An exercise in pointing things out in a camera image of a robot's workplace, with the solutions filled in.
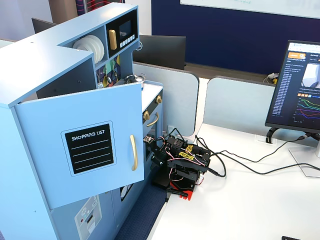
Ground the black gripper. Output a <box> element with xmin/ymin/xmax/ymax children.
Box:
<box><xmin>145</xmin><ymin>140</ymin><xmax>170</xmax><ymax>173</ymax></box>

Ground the toy oven door with window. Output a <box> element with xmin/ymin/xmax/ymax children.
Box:
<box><xmin>143</xmin><ymin>109</ymin><xmax>161</xmax><ymax>162</ymax></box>

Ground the blue door with shopping list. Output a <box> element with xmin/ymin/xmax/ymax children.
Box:
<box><xmin>13</xmin><ymin>83</ymin><xmax>146</xmax><ymax>210</ymax></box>

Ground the blue door with dispenser print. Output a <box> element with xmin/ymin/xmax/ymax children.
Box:
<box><xmin>49</xmin><ymin>191</ymin><xmax>116</xmax><ymax>240</ymax></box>

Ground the black toy microwave door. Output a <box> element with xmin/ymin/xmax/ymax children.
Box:
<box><xmin>105</xmin><ymin>9</ymin><xmax>138</xmax><ymax>60</ymax></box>

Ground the blue toy kitchen cabinet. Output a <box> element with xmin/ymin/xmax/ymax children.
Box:
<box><xmin>0</xmin><ymin>2</ymin><xmax>165</xmax><ymax>240</ymax></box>

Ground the grey desk divider panel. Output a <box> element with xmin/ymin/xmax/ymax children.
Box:
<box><xmin>131</xmin><ymin>61</ymin><xmax>200</xmax><ymax>136</ymax></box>
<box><xmin>203</xmin><ymin>75</ymin><xmax>279</xmax><ymax>142</ymax></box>

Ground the red table clamp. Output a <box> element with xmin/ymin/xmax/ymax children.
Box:
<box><xmin>165</xmin><ymin>181</ymin><xmax>195</xmax><ymax>202</ymax></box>

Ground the dark blue floor mat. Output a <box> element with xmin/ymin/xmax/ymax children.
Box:
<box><xmin>115</xmin><ymin>184</ymin><xmax>169</xmax><ymax>240</ymax></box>

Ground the silver toy pot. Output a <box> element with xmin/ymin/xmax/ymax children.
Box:
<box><xmin>124</xmin><ymin>73</ymin><xmax>147</xmax><ymax>87</ymax></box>

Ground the black monitor back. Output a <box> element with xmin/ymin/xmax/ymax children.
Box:
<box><xmin>138</xmin><ymin>34</ymin><xmax>187</xmax><ymax>71</ymax></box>
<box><xmin>31</xmin><ymin>17</ymin><xmax>59</xmax><ymax>35</ymax></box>

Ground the white toy plate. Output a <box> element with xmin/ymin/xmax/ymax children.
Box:
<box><xmin>84</xmin><ymin>35</ymin><xmax>102</xmax><ymax>62</ymax></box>
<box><xmin>72</xmin><ymin>37</ymin><xmax>97</xmax><ymax>57</ymax></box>
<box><xmin>89</xmin><ymin>34</ymin><xmax>105</xmax><ymax>63</ymax></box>

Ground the white and yellow clutter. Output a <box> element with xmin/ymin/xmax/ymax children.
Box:
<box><xmin>262</xmin><ymin>72</ymin><xmax>280</xmax><ymax>85</ymax></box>

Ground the computer monitor with graphs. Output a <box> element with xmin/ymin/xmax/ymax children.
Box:
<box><xmin>264</xmin><ymin>39</ymin><xmax>320</xmax><ymax>135</ymax></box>

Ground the brown wooden furniture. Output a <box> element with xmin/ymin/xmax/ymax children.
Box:
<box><xmin>48</xmin><ymin>0</ymin><xmax>87</xmax><ymax>26</ymax></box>

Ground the black flat object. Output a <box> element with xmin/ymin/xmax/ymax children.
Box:
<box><xmin>281</xmin><ymin>235</ymin><xmax>320</xmax><ymax>240</ymax></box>

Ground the upper wooden door handle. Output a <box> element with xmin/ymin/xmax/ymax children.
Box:
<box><xmin>129</xmin><ymin>134</ymin><xmax>139</xmax><ymax>172</ymax></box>

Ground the gold oven handle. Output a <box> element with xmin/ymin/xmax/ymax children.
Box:
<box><xmin>146</xmin><ymin>112</ymin><xmax>160</xmax><ymax>128</ymax></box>

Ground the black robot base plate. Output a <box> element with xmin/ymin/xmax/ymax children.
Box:
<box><xmin>151</xmin><ymin>174</ymin><xmax>172</xmax><ymax>191</ymax></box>

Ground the thick black cable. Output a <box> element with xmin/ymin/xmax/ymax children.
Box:
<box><xmin>194</xmin><ymin>134</ymin><xmax>320</xmax><ymax>179</ymax></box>

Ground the gold microwave handle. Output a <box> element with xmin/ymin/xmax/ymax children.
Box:
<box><xmin>108</xmin><ymin>29</ymin><xmax>118</xmax><ymax>50</ymax></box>

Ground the thin black monitor cable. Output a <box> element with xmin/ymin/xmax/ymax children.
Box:
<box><xmin>207</xmin><ymin>134</ymin><xmax>313</xmax><ymax>164</ymax></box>

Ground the white wall board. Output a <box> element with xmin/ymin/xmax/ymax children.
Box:
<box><xmin>179</xmin><ymin>0</ymin><xmax>320</xmax><ymax>20</ymax></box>

